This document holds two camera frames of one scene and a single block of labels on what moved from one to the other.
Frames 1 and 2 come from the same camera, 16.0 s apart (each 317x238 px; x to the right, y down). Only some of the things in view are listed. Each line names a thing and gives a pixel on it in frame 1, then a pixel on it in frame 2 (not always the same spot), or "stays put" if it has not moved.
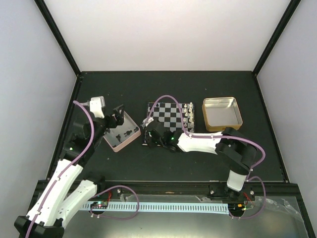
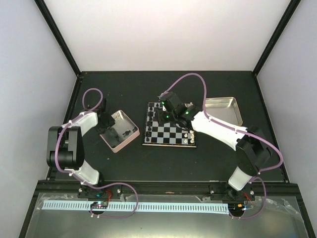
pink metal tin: (118, 138) stays put
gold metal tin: (219, 113) stays put
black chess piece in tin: (128, 132) stays put
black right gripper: (150, 143) → (161, 119)
